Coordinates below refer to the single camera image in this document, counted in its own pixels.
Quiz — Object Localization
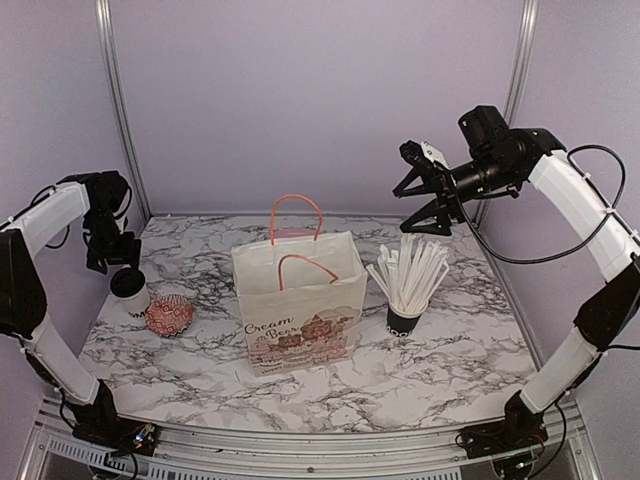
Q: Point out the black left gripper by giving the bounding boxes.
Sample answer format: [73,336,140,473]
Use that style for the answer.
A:
[83,206,140,273]

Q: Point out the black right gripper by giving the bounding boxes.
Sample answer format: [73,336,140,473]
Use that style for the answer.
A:
[394,152,519,235]

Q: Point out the white paper takeout bag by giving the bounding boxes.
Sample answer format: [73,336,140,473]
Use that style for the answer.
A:
[231,225,368,377]

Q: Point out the white paper coffee cup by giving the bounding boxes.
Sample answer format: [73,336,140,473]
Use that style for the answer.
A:
[120,286,151,321]

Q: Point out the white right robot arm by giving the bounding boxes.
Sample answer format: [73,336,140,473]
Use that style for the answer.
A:
[393,105,639,448]

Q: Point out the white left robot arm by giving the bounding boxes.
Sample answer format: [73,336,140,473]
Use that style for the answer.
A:
[1,170,142,431]

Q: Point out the bundle of white wrapped straws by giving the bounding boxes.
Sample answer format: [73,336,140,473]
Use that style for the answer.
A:
[366,234,450,318]

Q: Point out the red patterned small bowl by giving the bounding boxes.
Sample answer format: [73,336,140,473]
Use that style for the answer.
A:
[145,294,194,337]

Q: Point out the black cup holding straws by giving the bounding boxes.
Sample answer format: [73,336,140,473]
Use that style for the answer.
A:
[386,304,422,338]

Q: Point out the pink round plate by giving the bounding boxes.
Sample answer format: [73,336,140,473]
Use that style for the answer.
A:
[274,228,311,239]

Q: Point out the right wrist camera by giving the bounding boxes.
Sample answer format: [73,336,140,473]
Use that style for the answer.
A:
[399,140,449,169]

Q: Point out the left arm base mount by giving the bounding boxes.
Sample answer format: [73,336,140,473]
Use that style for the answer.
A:
[69,380,159,457]

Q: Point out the right aluminium frame post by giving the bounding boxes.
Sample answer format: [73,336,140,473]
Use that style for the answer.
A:
[472,0,541,226]

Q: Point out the aluminium frame post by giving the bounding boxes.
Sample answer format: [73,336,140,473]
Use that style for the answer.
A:
[472,0,541,226]
[95,0,152,223]

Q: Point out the left aluminium frame post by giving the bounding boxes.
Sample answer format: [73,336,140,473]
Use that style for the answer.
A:
[95,0,152,223]

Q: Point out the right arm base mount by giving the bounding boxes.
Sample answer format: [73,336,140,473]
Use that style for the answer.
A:
[455,421,549,459]

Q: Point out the aluminium front rail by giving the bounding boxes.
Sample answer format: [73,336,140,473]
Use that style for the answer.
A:
[17,402,602,479]

